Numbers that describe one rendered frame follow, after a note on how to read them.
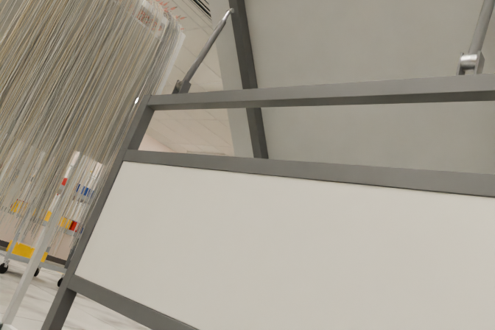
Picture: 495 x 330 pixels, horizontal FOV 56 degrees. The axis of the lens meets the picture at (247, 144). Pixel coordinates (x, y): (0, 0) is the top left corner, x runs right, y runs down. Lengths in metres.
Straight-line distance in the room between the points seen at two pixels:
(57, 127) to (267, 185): 0.87
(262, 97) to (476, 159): 0.61
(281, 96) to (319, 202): 0.32
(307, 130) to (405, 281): 0.89
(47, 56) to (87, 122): 0.26
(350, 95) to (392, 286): 0.42
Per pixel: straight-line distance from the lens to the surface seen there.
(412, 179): 0.90
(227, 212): 1.11
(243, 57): 1.70
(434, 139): 1.44
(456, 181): 0.88
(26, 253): 5.36
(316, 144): 1.63
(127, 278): 1.29
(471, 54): 1.01
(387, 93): 1.01
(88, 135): 1.80
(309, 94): 1.12
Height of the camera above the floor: 0.48
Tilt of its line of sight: 18 degrees up
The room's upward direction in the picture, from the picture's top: 19 degrees clockwise
